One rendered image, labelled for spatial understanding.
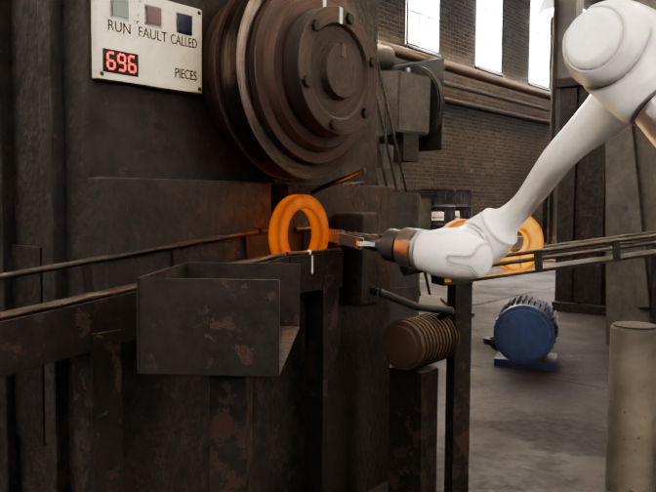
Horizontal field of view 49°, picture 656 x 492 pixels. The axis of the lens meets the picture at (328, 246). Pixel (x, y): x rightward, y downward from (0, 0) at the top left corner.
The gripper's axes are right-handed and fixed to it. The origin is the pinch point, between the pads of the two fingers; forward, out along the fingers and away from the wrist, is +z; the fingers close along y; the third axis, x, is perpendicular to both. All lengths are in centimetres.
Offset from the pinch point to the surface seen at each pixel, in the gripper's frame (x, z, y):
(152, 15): 44, 15, -45
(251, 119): 25.3, 0.3, -29.7
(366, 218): 4.4, -2.3, 10.4
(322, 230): 1.3, 0.0, -3.9
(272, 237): 0.0, 1.3, -19.7
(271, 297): -1, -42, -65
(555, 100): 122, 294, 838
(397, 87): 117, 427, 649
